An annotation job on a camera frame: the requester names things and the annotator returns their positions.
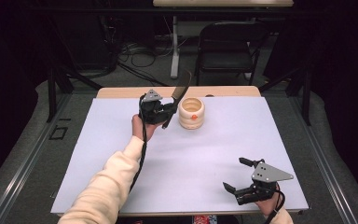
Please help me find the white table mat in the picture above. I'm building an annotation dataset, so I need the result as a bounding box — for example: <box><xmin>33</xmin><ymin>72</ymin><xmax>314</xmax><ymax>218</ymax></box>
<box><xmin>49</xmin><ymin>95</ymin><xmax>310</xmax><ymax>216</ymax></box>

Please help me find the black spatula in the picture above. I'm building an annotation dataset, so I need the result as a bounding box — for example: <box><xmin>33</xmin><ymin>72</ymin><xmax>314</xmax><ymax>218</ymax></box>
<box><xmin>161</xmin><ymin>70</ymin><xmax>193</xmax><ymax>130</ymax></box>

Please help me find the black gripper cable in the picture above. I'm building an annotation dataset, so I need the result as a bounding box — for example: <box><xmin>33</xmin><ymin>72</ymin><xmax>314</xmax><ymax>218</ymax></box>
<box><xmin>129</xmin><ymin>94</ymin><xmax>148</xmax><ymax>193</ymax></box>
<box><xmin>268</xmin><ymin>189</ymin><xmax>287</xmax><ymax>224</ymax></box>

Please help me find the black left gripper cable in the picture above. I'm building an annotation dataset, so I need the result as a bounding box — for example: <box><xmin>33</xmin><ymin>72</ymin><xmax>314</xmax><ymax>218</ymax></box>
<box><xmin>129</xmin><ymin>94</ymin><xmax>148</xmax><ymax>193</ymax></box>

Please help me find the red patterned cloth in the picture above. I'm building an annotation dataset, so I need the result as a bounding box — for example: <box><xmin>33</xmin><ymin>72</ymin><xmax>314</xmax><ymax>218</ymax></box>
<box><xmin>191</xmin><ymin>215</ymin><xmax>217</xmax><ymax>224</ymax></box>

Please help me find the cream ribbed knife holder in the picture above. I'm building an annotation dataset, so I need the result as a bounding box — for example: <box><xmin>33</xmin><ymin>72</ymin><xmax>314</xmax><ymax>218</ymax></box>
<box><xmin>177</xmin><ymin>96</ymin><xmax>206</xmax><ymax>131</ymax></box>

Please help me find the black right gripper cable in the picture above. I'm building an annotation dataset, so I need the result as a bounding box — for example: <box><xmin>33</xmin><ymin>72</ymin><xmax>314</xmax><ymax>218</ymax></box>
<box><xmin>268</xmin><ymin>189</ymin><xmax>287</xmax><ymax>224</ymax></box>

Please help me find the bundle of floor cables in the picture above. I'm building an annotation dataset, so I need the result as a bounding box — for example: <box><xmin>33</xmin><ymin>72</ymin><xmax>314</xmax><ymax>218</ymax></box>
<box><xmin>117</xmin><ymin>38</ymin><xmax>172</xmax><ymax>88</ymax></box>

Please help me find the black folding chair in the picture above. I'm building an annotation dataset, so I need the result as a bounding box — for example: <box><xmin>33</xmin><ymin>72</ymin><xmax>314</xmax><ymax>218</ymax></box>
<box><xmin>194</xmin><ymin>21</ymin><xmax>270</xmax><ymax>87</ymax></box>

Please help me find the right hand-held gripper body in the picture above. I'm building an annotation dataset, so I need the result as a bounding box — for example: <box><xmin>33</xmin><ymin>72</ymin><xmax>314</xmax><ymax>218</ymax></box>
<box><xmin>234</xmin><ymin>161</ymin><xmax>295</xmax><ymax>206</ymax></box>

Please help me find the white-legged desk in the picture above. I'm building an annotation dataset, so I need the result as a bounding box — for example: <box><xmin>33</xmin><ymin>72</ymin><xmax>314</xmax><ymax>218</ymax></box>
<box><xmin>152</xmin><ymin>0</ymin><xmax>295</xmax><ymax>80</ymax></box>

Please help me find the person's left hand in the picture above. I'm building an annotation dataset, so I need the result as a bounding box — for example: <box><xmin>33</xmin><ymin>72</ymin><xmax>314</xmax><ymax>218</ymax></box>
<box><xmin>131</xmin><ymin>113</ymin><xmax>166</xmax><ymax>143</ymax></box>

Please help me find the black metal frame stand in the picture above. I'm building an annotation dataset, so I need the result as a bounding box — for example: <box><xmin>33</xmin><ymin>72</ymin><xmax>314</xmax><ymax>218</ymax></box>
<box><xmin>258</xmin><ymin>65</ymin><xmax>312</xmax><ymax>127</ymax></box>
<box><xmin>46</xmin><ymin>65</ymin><xmax>104</xmax><ymax>124</ymax></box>

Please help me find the person's right hand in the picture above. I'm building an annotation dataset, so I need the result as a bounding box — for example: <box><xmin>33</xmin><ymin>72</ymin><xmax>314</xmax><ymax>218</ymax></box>
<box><xmin>255</xmin><ymin>186</ymin><xmax>282</xmax><ymax>217</ymax></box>

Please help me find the grey metal floor rail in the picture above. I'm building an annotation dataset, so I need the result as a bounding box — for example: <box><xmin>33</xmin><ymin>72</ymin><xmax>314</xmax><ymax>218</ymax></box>
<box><xmin>288</xmin><ymin>92</ymin><xmax>358</xmax><ymax>224</ymax></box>
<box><xmin>0</xmin><ymin>92</ymin><xmax>73</xmax><ymax>224</ymax></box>

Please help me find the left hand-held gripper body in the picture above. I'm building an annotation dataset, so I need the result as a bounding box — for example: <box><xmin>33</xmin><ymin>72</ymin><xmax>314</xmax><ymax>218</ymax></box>
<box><xmin>138</xmin><ymin>89</ymin><xmax>170</xmax><ymax>126</ymax></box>

